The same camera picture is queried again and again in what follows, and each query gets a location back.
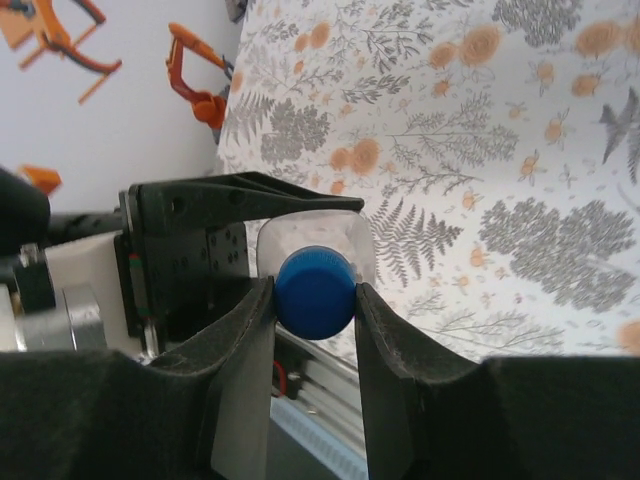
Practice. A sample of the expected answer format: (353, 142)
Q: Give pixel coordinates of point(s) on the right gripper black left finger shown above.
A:
(240, 360)

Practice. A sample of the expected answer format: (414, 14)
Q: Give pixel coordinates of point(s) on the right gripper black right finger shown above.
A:
(385, 360)

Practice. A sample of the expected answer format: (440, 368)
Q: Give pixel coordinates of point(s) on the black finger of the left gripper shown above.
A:
(240, 197)

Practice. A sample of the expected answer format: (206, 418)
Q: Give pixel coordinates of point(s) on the clear bottle with narrow label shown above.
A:
(300, 232)

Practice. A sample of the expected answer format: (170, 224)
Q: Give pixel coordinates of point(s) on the blue bottle cap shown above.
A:
(315, 292)

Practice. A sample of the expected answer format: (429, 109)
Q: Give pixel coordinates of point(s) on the floral table mat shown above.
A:
(450, 150)

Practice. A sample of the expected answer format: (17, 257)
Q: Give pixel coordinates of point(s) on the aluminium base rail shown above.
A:
(320, 370)

